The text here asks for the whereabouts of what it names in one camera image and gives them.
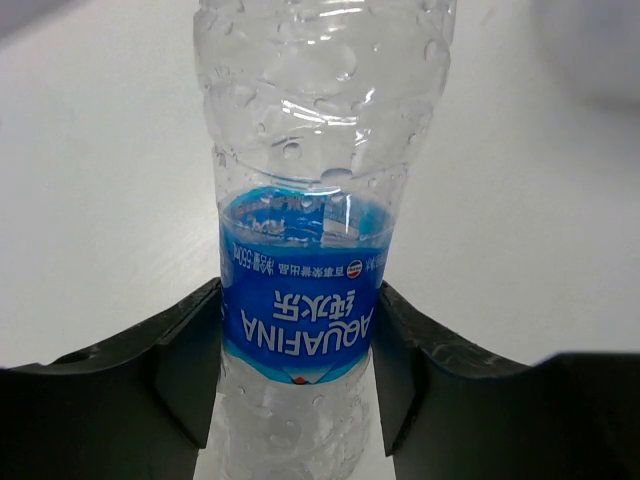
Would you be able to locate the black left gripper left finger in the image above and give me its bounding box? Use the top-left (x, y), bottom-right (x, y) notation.
top-left (1, 279), bottom-right (221, 479)

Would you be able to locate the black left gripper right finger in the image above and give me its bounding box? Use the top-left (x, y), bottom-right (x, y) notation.
top-left (373, 285), bottom-right (639, 479)

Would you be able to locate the Aquafina bottle white cap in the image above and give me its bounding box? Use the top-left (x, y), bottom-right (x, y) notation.
top-left (193, 1), bottom-right (456, 479)

